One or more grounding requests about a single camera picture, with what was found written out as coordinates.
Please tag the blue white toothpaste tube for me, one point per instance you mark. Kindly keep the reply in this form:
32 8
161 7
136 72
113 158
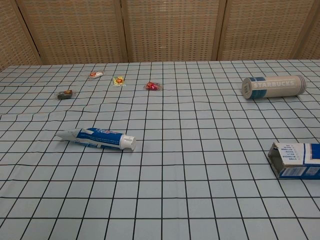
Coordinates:
100 138

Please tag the blue white carton box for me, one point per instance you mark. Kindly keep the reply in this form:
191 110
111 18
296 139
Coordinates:
300 172

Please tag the red wrapped candy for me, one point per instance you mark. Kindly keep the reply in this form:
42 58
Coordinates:
152 86

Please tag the yellow wrapped candy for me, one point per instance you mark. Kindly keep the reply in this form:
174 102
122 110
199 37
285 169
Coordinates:
118 81

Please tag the light blue checkered tablecloth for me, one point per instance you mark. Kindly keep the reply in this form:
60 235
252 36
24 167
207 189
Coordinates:
175 180

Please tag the white orange wrapped candy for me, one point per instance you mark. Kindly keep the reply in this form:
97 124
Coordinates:
96 74

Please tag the dark wrapped candy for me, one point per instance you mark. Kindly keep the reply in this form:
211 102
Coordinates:
65 95

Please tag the beige Starbucks cylinder canister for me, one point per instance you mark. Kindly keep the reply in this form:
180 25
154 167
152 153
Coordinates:
275 88

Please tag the woven bamboo folding screen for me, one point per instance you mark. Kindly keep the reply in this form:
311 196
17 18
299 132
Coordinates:
75 30

